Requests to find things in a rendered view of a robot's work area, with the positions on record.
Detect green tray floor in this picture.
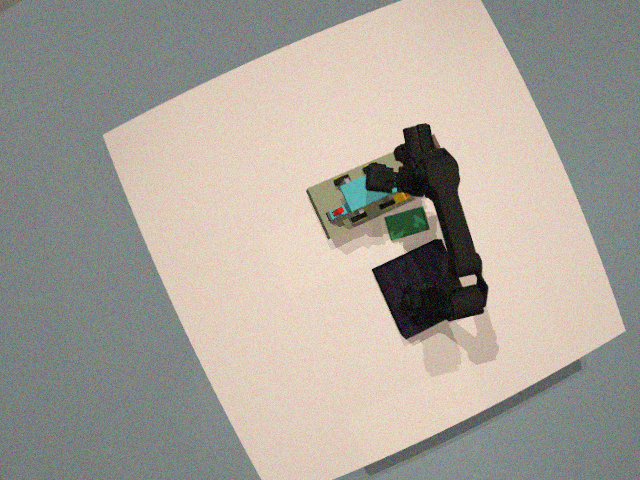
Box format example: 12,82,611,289
388,208,426,238

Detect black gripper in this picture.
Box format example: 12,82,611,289
365,163,424,197

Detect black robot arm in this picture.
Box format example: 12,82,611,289
394,123,489,321

